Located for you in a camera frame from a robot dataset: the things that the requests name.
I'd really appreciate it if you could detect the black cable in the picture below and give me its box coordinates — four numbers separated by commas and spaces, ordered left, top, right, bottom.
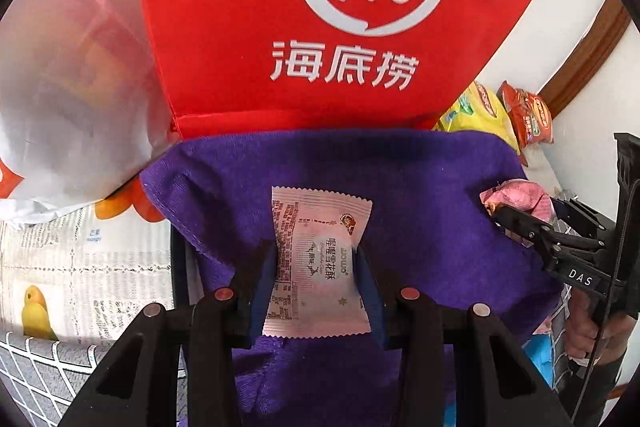
572, 179, 628, 425

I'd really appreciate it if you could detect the purple cloth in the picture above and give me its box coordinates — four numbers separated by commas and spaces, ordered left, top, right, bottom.
139, 129, 563, 427

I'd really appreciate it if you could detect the person's right hand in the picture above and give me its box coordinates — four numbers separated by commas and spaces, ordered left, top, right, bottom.
565, 289, 638, 365

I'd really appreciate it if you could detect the pink crinkled candy packet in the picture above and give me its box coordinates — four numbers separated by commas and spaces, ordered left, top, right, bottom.
479, 177, 557, 248

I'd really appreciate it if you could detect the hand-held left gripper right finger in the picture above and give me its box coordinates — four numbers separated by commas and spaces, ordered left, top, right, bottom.
352, 244, 576, 427

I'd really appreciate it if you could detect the yellow chips bag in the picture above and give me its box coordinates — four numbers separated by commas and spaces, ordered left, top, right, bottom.
432, 81, 528, 165

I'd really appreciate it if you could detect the white plastic bag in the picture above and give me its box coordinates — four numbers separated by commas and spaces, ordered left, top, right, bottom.
0, 0, 176, 225

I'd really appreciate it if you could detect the white pink snack packet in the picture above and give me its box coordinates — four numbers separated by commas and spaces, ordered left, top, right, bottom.
262, 186, 374, 338

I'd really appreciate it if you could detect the brown wooden trim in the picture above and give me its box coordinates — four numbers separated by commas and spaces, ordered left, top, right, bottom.
537, 0, 633, 118

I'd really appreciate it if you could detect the red paper bag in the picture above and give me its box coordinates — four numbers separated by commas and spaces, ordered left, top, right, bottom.
135, 0, 568, 140

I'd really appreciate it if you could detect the light blue pink packet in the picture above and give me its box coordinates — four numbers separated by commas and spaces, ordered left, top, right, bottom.
522, 304, 568, 390

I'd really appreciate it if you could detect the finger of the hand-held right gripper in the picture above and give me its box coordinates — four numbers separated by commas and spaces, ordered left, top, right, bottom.
550, 197, 613, 240
492, 204, 558, 258

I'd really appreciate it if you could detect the red chips bag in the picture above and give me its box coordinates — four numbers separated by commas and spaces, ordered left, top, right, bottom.
496, 81, 557, 152

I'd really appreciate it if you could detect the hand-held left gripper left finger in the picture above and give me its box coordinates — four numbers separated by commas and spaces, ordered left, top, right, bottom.
59, 239, 277, 427

